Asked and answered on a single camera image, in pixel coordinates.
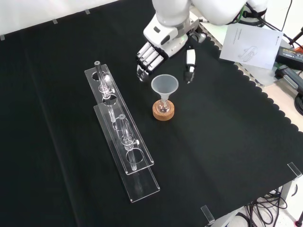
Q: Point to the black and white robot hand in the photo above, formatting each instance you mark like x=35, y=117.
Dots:
x=163, y=37

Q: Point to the translucent plastic funnel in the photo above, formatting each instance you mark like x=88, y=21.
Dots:
x=165, y=87

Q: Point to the clear round-bottom flask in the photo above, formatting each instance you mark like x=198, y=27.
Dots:
x=163, y=108

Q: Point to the clear acrylic funnel stand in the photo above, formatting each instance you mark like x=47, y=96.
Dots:
x=144, y=179

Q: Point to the clear cloth clip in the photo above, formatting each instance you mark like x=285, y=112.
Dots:
x=87, y=11
x=207, y=214
x=294, y=169
x=2, y=37
x=54, y=21

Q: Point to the white paper booklet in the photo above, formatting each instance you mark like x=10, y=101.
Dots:
x=251, y=45

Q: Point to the black table cloth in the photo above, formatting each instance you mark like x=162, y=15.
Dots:
x=213, y=142

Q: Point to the black power adapter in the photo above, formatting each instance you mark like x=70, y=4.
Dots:
x=291, y=55

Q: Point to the black tripod leg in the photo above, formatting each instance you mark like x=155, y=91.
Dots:
x=296, y=35

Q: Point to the grey black device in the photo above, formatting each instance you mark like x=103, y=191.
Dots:
x=291, y=79

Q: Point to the grey table leg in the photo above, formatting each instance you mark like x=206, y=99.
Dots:
x=287, y=194

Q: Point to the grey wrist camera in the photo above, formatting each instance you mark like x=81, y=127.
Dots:
x=200, y=37

